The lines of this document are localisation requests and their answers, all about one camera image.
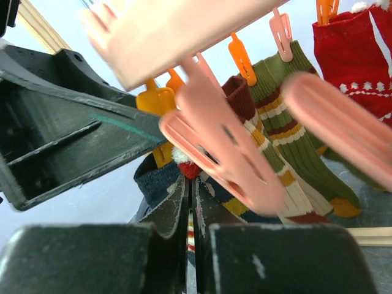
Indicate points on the orange clip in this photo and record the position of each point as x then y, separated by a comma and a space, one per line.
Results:
159, 101

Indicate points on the pink clip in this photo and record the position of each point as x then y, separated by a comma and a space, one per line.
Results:
206, 129

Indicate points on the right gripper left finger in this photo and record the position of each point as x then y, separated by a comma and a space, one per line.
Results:
146, 257

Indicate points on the navy christmas sock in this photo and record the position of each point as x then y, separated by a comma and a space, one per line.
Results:
156, 184

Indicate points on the pink round clip hanger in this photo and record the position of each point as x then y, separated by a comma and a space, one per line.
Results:
142, 39

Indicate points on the maroon olive striped sock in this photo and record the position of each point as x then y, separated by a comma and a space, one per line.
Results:
313, 190

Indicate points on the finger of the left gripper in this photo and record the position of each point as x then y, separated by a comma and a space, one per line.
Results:
63, 126

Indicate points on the red christmas sock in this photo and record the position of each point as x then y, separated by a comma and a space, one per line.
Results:
353, 51

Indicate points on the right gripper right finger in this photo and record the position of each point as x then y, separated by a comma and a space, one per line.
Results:
234, 257

